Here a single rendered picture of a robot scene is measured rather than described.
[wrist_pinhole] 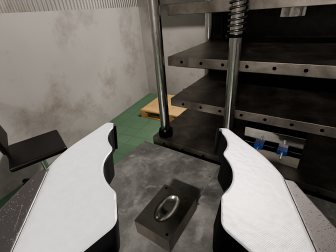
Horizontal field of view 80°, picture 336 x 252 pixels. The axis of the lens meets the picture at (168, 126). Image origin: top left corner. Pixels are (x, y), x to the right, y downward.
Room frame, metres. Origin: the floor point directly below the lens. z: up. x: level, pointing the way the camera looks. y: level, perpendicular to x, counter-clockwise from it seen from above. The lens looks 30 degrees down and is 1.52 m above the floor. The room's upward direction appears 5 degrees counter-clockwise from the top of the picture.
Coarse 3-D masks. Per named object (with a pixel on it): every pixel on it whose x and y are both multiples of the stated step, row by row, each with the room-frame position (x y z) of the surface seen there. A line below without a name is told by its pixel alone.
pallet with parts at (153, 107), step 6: (168, 96) 3.47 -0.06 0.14; (150, 102) 3.26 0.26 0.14; (156, 102) 3.24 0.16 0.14; (168, 102) 3.19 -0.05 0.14; (144, 108) 3.03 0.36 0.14; (150, 108) 3.01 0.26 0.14; (156, 108) 2.99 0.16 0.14; (168, 108) 2.95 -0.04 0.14; (174, 108) 2.93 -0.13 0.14; (180, 108) 2.91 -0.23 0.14; (186, 108) 2.90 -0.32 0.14; (144, 114) 2.98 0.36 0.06; (174, 114) 2.72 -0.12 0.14
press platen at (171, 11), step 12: (216, 0) 1.04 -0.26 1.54; (228, 0) 1.01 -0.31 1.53; (252, 0) 0.95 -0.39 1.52; (264, 0) 0.93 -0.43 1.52; (276, 0) 0.90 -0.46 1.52; (288, 0) 0.88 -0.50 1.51; (300, 0) 0.86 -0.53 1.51; (312, 0) 0.83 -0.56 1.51; (324, 0) 0.81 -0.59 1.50; (168, 12) 1.20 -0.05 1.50; (180, 12) 1.15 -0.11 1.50; (192, 12) 1.11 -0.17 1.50; (204, 12) 1.08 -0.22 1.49
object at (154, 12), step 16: (160, 16) 1.15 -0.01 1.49; (208, 16) 1.68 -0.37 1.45; (160, 32) 1.14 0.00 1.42; (208, 32) 1.68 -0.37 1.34; (160, 48) 1.13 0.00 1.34; (160, 64) 1.13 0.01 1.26; (160, 80) 1.13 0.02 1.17; (160, 96) 1.13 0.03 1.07; (160, 112) 1.14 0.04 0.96; (160, 128) 1.17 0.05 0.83
